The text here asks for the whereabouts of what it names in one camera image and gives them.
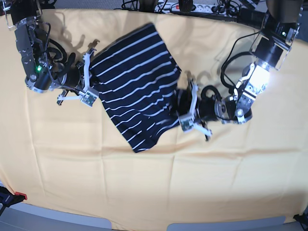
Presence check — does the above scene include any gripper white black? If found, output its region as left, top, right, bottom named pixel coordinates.
left=177, top=77, right=221, bottom=141
left=51, top=48, right=99, bottom=107

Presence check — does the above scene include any navy white striped T-shirt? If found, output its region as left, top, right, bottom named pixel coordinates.
left=90, top=23, right=181, bottom=153

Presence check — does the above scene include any robot arm silver black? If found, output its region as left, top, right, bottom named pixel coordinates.
left=172, top=0, right=304, bottom=140
left=0, top=0, right=99, bottom=107

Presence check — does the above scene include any yellow table cloth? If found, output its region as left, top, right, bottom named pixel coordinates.
left=0, top=16, right=308, bottom=231

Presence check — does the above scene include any white power strip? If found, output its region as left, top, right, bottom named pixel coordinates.
left=154, top=1, right=217, bottom=14

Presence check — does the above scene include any red black clamp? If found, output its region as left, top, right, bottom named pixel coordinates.
left=0, top=186, right=27, bottom=207

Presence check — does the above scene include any black clamp right corner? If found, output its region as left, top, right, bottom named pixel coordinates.
left=293, top=213, right=308, bottom=231

